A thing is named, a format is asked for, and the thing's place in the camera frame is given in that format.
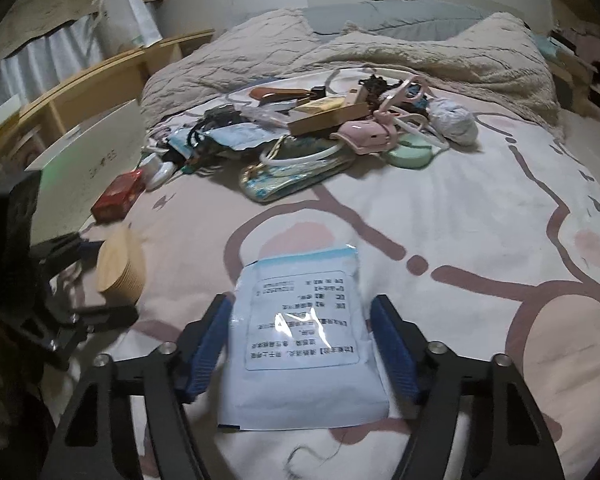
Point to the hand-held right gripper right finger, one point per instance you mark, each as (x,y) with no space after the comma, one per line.
(395,355)

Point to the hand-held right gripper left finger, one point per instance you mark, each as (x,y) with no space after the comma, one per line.
(205,355)

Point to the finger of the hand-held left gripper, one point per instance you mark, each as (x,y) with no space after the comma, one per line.
(60,252)
(100,317)

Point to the white shoe box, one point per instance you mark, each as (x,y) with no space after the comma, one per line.
(95,170)

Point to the light blue pouch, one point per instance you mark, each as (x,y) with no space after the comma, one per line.
(250,136)
(305,340)

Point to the dark red cardboard box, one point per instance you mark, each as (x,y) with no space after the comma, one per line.
(120,195)

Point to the white suction knob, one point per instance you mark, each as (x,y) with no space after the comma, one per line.
(155,170)

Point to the cartoon print bed sheet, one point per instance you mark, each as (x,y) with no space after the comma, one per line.
(455,235)

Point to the wooden shelf unit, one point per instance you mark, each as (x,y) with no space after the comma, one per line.
(105,75)

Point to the grey curtain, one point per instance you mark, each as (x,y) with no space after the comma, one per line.
(40,65)

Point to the teal patterned pouch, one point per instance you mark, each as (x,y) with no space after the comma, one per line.
(290,180)

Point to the mint green round case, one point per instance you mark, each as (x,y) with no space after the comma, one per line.
(407,156)

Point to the white plastic hoop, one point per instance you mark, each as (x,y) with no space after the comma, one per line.
(310,157)

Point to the pink plastic device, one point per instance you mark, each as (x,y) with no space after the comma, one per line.
(365,135)

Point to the grey-blue yarn ball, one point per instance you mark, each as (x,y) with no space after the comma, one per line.
(452,122)

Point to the brown wooden box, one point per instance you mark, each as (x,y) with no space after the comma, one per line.
(325,120)

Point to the white paper bag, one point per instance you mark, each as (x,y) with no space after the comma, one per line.
(125,15)

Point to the pink scissors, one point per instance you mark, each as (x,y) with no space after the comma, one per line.
(387,102)

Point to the pale yellow packet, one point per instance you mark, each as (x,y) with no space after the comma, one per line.
(320,105)

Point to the beige fuzzy blanket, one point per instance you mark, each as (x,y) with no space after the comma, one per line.
(380,55)

